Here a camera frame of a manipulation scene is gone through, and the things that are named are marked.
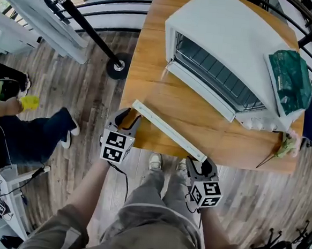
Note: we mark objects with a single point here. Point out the dried flower sprig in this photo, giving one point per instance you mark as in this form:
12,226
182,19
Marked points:
284,147

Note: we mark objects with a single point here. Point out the person's olive shirt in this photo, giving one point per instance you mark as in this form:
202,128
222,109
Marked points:
141,243

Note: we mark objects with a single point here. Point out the yellow cloth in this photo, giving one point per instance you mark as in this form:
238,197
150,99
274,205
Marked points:
30,102

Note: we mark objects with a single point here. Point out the person's right shoe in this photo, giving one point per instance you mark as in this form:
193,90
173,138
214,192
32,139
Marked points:
182,165

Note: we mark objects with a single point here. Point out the white toaster oven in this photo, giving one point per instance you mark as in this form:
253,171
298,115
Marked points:
227,33

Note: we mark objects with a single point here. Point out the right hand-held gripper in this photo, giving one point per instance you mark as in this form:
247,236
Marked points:
207,192

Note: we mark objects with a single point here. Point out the black metal railing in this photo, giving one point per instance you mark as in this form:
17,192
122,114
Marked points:
108,7

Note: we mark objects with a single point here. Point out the black bag with yellow stripe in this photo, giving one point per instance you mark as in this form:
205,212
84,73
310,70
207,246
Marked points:
6,82

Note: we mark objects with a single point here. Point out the person's grey trousers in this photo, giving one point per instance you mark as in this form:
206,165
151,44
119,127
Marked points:
150,201

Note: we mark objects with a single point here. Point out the green plastic bag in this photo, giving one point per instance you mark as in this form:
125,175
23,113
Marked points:
291,78

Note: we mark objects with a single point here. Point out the glass toaster oven door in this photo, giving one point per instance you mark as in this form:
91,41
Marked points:
169,127

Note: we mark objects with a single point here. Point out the white cabinet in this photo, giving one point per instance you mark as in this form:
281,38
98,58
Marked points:
40,18

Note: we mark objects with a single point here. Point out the black pole stand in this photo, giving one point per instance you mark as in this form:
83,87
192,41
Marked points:
88,28

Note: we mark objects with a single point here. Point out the person's right forearm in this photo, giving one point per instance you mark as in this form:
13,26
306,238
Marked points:
213,228

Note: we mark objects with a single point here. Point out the person's left shoe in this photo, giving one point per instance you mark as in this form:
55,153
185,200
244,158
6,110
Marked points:
155,161

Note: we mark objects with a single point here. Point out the person's left forearm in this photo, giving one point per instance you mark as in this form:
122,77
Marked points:
86,188

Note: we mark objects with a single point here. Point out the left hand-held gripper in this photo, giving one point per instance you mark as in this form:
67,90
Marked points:
115,145

